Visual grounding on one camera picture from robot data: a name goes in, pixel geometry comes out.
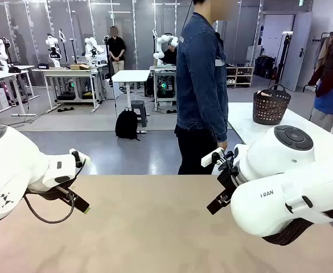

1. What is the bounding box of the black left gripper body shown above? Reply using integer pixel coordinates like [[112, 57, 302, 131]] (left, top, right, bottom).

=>
[[26, 181, 80, 202]]

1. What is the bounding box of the small white desk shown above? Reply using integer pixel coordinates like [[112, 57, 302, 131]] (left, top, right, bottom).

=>
[[110, 69, 151, 135]]

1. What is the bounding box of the person's right denim forearm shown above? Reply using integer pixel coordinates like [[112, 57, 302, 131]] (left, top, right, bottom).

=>
[[208, 106, 229, 143]]

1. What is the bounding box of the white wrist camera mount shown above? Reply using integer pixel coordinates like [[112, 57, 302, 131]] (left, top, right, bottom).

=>
[[68, 147, 91, 172], [200, 147, 225, 168]]

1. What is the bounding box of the standing person in black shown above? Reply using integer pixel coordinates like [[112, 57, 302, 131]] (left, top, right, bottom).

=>
[[106, 26, 127, 76]]

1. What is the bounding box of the dark grey perforated basket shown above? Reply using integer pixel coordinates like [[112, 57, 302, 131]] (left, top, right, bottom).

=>
[[252, 84, 292, 126]]

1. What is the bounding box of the black tripod stand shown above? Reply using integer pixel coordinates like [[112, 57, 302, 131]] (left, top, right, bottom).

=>
[[268, 30, 294, 89]]

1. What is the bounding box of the white door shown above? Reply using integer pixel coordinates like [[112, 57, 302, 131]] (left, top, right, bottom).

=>
[[279, 12, 313, 92]]

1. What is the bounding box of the seated person in black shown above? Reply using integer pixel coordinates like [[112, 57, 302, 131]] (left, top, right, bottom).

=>
[[161, 44, 179, 66]]

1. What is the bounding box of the black backpack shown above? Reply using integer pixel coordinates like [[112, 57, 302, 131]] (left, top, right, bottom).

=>
[[114, 107, 141, 142]]

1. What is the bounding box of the flat cardboard box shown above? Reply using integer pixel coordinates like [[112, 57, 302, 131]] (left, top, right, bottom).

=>
[[69, 63, 92, 71]]

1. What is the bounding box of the thick black right arm hose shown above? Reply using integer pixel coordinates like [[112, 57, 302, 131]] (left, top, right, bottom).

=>
[[262, 209, 333, 246]]

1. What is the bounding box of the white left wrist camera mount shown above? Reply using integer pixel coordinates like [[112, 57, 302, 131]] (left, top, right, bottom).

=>
[[68, 147, 91, 172]]

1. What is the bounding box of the clothes rack with garments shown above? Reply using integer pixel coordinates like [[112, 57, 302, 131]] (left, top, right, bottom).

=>
[[307, 27, 333, 135]]

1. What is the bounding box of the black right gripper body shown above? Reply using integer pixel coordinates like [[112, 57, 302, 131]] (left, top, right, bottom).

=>
[[216, 150, 241, 200]]

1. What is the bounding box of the black suitcase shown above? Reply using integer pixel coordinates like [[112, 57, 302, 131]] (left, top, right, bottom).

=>
[[254, 55, 277, 80]]

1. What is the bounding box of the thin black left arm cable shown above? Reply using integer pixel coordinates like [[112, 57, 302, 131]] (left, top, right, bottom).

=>
[[23, 159, 87, 225]]

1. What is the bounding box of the computer with green light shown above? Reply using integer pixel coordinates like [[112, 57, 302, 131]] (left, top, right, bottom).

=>
[[155, 70, 178, 100]]

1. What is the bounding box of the grey plastic stool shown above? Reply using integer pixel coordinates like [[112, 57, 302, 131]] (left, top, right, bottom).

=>
[[130, 100, 149, 128]]

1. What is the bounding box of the wooden shoe shelf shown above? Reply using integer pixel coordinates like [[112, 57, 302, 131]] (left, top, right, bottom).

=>
[[225, 65, 255, 88]]

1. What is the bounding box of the person in denim jacket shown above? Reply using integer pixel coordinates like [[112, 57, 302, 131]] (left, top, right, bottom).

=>
[[174, 0, 230, 176]]

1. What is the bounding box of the white workbench with frame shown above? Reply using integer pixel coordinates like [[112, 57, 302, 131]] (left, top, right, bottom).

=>
[[31, 65, 106, 114], [0, 64, 39, 118]]

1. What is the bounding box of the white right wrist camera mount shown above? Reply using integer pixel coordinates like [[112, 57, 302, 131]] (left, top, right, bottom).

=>
[[200, 147, 225, 168]]

